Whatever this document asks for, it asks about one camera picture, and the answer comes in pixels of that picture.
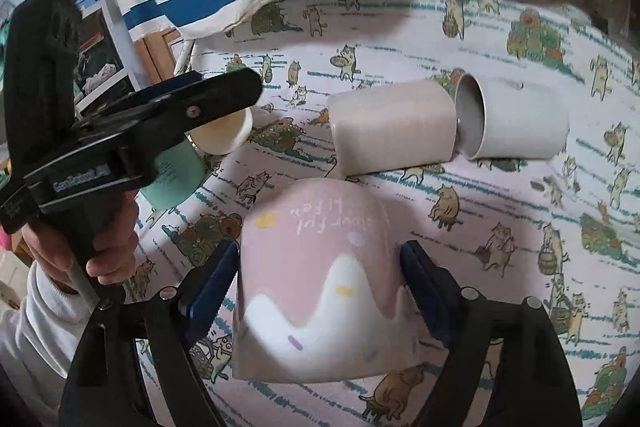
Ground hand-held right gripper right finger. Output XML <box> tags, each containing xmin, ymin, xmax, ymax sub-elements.
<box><xmin>400</xmin><ymin>239</ymin><xmax>584</xmax><ymax>427</ymax></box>

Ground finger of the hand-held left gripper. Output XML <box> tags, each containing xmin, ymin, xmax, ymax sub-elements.
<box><xmin>131</xmin><ymin>72</ymin><xmax>207</xmax><ymax>104</ymax></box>
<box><xmin>75</xmin><ymin>68</ymin><xmax>264</xmax><ymax>158</ymax></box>

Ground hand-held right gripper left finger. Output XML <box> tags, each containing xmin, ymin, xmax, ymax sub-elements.
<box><xmin>60</xmin><ymin>239</ymin><xmax>241</xmax><ymax>427</ymax></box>

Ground pink and white cup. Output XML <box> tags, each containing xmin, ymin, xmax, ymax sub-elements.
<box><xmin>232</xmin><ymin>177</ymin><xmax>414</xmax><ymax>383</ymax></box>

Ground person's left forearm white sleeve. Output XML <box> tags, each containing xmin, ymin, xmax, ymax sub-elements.
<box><xmin>0</xmin><ymin>263</ymin><xmax>97</xmax><ymax>427</ymax></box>

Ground cream cup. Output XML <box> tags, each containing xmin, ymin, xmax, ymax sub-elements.
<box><xmin>188</xmin><ymin>107</ymin><xmax>255</xmax><ymax>156</ymax></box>

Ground mint green cup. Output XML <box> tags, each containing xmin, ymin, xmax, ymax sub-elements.
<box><xmin>138</xmin><ymin>139</ymin><xmax>207</xmax><ymax>212</ymax></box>

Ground beige cup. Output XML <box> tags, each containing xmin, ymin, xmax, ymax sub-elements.
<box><xmin>327</xmin><ymin>81</ymin><xmax>459</xmax><ymax>180</ymax></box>

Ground grey cup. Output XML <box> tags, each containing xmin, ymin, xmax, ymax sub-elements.
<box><xmin>453</xmin><ymin>73</ymin><xmax>571</xmax><ymax>160</ymax></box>

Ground person's left hand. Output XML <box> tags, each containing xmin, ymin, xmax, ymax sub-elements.
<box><xmin>22</xmin><ymin>198</ymin><xmax>142</xmax><ymax>292</ymax></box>

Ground wooden furniture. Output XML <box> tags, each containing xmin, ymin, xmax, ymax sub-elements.
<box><xmin>141</xmin><ymin>27</ymin><xmax>195</xmax><ymax>84</ymax></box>

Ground shelf with boxes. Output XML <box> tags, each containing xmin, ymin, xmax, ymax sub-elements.
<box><xmin>0</xmin><ymin>0</ymin><xmax>142</xmax><ymax>120</ymax></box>

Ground white pole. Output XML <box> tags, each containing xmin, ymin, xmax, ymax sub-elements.
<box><xmin>91</xmin><ymin>0</ymin><xmax>144</xmax><ymax>94</ymax></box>

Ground cat printed bed sheet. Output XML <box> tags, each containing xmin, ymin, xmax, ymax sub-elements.
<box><xmin>132</xmin><ymin>0</ymin><xmax>640</xmax><ymax>427</ymax></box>

